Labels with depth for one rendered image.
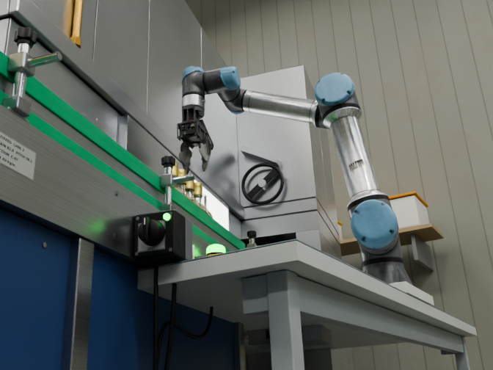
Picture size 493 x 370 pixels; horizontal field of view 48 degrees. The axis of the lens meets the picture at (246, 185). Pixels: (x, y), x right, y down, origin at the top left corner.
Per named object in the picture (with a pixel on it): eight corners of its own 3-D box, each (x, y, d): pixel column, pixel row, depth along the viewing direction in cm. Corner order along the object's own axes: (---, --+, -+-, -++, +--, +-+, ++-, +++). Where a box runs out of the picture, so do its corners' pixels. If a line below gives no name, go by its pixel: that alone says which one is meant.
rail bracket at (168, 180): (166, 220, 115) (166, 162, 120) (198, 216, 113) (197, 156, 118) (157, 215, 111) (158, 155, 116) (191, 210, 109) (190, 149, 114)
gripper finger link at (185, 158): (172, 168, 171) (178, 141, 174) (180, 175, 177) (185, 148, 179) (181, 169, 170) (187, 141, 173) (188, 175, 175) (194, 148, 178)
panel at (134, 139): (225, 284, 231) (223, 207, 243) (232, 283, 230) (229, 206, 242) (114, 226, 150) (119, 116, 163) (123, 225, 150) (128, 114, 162)
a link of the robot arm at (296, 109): (366, 111, 182) (233, 90, 200) (362, 95, 172) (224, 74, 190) (356, 142, 179) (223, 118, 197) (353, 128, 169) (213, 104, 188)
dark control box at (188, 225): (153, 270, 102) (154, 227, 105) (193, 265, 100) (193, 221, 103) (131, 260, 94) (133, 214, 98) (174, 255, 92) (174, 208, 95)
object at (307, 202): (278, 269, 325) (269, 133, 358) (342, 261, 315) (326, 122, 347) (241, 238, 262) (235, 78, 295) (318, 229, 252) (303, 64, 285)
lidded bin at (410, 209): (433, 236, 467) (428, 204, 478) (421, 225, 433) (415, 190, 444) (375, 247, 491) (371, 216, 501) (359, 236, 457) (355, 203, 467)
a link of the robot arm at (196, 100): (187, 107, 186) (210, 103, 184) (187, 119, 184) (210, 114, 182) (177, 96, 179) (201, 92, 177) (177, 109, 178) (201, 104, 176)
